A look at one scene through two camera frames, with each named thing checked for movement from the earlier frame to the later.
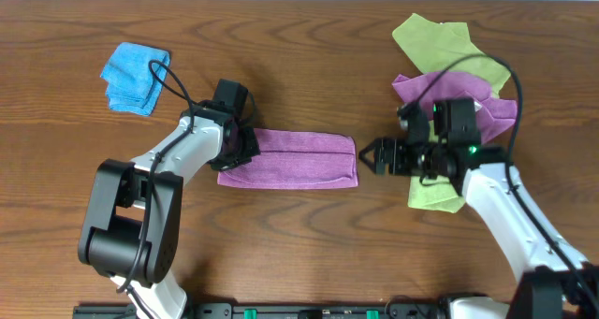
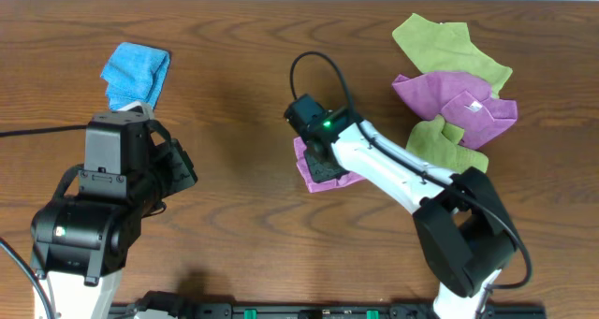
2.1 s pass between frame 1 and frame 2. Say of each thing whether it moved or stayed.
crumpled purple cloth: stayed
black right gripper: moved
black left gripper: moved
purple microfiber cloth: moved
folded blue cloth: stayed
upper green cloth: stayed
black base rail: stayed
